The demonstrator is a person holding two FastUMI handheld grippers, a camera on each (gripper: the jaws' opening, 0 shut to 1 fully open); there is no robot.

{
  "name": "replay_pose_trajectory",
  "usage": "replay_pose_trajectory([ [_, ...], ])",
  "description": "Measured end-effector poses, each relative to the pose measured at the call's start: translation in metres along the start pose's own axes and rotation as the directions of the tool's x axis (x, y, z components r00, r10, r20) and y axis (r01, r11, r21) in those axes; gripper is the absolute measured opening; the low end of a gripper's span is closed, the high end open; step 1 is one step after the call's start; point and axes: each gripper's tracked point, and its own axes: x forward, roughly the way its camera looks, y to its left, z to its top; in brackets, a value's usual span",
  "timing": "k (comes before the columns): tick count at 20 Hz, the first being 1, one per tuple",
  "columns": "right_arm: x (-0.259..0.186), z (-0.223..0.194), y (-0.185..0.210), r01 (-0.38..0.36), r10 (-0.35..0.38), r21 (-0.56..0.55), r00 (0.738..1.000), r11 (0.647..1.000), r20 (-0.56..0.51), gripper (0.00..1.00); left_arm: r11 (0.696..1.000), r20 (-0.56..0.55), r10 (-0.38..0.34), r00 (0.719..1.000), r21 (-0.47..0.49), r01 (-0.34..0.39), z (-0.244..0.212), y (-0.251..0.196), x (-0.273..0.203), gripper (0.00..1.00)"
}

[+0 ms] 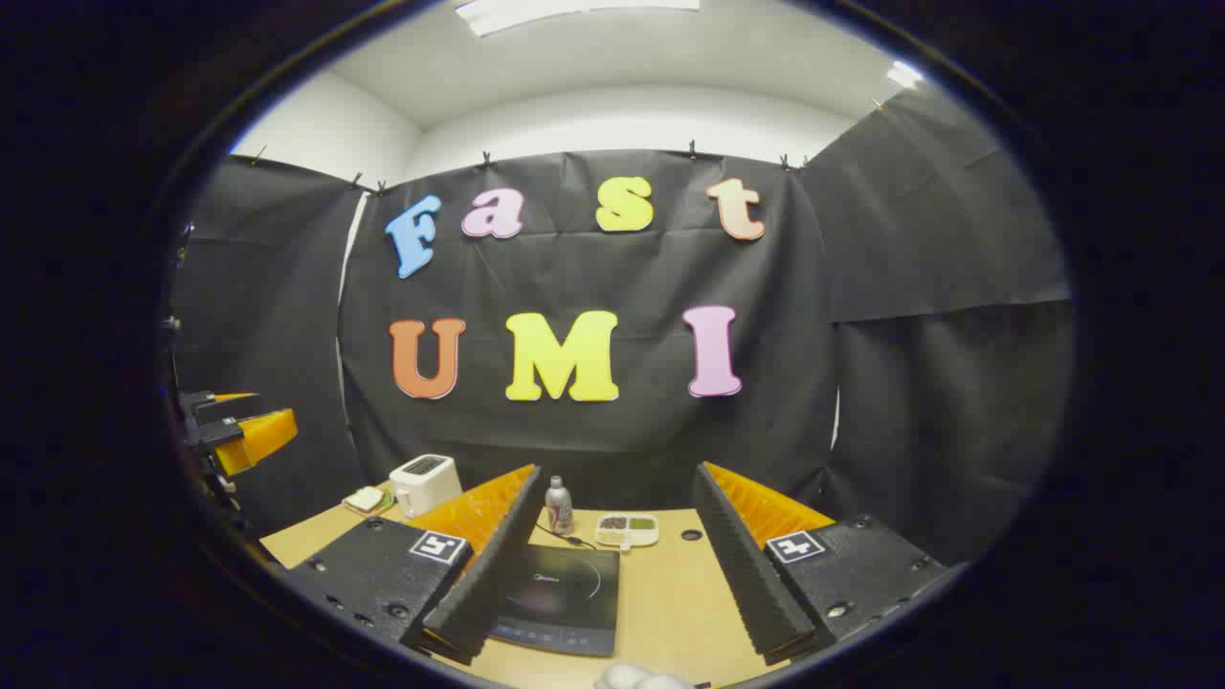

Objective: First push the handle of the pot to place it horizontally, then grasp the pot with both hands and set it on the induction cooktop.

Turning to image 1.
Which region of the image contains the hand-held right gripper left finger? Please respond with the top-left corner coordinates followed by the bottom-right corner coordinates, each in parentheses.
top-left (282, 464), bottom-right (544, 666)

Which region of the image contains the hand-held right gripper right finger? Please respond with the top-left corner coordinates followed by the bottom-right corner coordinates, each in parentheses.
top-left (691, 461), bottom-right (948, 666)

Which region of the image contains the black induction cooktop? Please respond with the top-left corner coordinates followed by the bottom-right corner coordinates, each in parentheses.
top-left (488, 544), bottom-right (621, 657)

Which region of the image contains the silver drink bottle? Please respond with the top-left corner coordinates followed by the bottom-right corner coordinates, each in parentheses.
top-left (545, 476), bottom-right (575, 537)

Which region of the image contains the white toaster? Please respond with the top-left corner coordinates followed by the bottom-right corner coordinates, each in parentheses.
top-left (390, 454), bottom-right (463, 519)

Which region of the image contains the white divided bean dish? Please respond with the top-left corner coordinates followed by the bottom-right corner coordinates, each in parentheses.
top-left (594, 513), bottom-right (660, 553)

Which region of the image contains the pale rounded object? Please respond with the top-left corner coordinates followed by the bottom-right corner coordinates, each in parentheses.
top-left (595, 662), bottom-right (695, 689)

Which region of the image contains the black backdrop cloth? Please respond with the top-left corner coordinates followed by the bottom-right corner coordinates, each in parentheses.
top-left (167, 86), bottom-right (1073, 566)

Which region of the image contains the ceiling light panel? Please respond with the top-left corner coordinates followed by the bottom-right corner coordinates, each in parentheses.
top-left (455, 0), bottom-right (700, 37)

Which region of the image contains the black power cable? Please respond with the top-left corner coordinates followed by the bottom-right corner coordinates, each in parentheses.
top-left (534, 522), bottom-right (599, 551)

